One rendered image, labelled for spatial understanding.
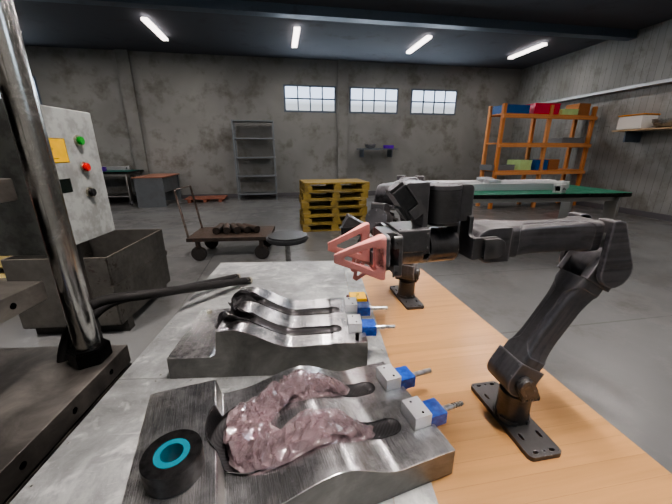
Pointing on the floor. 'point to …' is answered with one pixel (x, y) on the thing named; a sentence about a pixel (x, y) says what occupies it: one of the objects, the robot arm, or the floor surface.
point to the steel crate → (131, 251)
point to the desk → (156, 189)
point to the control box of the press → (86, 151)
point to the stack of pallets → (331, 202)
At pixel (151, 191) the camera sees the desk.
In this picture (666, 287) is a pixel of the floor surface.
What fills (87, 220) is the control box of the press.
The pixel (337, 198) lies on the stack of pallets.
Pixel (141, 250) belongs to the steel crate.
